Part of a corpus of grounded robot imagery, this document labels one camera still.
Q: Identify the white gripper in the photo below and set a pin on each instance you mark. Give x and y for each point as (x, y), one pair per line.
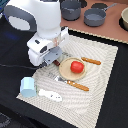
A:
(43, 51)

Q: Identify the light blue cup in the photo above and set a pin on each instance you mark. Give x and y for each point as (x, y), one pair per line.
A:
(27, 88)

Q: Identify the red tomato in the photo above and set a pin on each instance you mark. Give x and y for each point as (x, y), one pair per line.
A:
(77, 67)

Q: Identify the brown sausage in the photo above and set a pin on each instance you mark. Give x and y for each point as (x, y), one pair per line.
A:
(56, 63)

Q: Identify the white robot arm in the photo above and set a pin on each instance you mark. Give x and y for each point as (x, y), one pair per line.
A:
(43, 17)

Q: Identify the round wooden plate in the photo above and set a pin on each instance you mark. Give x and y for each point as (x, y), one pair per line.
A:
(66, 72)

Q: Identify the beige woven placemat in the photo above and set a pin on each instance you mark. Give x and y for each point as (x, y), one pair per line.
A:
(78, 108)

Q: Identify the grey pot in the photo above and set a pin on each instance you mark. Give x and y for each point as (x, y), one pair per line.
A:
(70, 9)

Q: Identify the brown stove board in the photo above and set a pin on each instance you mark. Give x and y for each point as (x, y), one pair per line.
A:
(109, 30)

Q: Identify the beige bowl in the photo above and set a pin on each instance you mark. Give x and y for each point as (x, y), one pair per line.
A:
(124, 16)

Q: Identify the knife with wooden handle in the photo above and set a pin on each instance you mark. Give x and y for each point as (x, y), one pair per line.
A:
(83, 58)

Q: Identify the fork with wooden handle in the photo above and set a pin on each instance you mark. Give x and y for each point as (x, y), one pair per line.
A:
(76, 85)

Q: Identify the grey saucepan with handle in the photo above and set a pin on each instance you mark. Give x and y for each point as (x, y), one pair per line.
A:
(95, 17)

